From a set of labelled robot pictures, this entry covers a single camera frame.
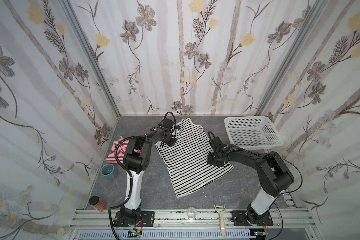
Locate black white striped tank top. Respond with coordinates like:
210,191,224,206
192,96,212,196
155,118,234,198

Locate red white striped tank top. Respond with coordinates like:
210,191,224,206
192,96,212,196
105,135,142,164

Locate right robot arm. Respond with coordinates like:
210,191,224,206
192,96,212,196
207,131,295,226

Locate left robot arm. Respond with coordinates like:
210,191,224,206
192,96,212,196
109,112,180,226

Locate white plastic basket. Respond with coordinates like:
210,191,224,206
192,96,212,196
224,116,284,150

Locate cream vegetable peeler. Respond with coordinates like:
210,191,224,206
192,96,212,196
214,206,226,237

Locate clear glass cup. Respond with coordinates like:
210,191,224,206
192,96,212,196
187,207,198,220

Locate teal ceramic cup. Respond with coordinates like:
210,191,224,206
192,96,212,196
100,164,119,180

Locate brown spice jar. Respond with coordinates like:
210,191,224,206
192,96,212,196
89,196,107,212

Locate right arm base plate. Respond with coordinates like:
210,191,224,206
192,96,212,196
231,211,274,227

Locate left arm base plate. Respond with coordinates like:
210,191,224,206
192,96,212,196
112,211,155,228

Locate aluminium front rail frame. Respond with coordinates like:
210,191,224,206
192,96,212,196
68,209,323,240

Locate black corrugated cable hose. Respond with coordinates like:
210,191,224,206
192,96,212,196
107,134,148,240

